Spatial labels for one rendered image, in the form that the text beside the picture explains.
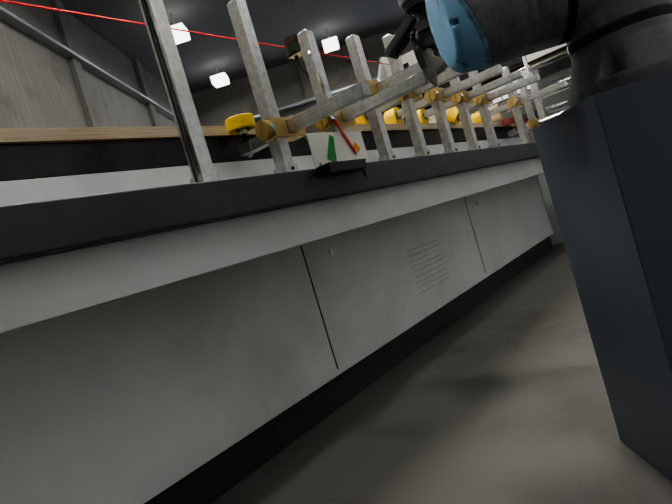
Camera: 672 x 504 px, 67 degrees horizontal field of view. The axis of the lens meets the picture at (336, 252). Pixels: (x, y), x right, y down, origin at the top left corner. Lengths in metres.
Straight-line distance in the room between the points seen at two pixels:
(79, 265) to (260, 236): 0.42
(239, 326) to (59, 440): 0.49
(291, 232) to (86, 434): 0.61
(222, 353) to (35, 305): 0.55
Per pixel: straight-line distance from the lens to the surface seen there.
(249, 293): 1.41
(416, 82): 1.42
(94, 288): 0.96
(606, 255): 0.89
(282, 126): 1.33
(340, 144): 1.49
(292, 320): 1.51
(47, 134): 1.23
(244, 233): 1.17
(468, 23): 0.84
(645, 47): 0.89
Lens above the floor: 0.52
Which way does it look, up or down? 2 degrees down
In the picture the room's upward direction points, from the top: 17 degrees counter-clockwise
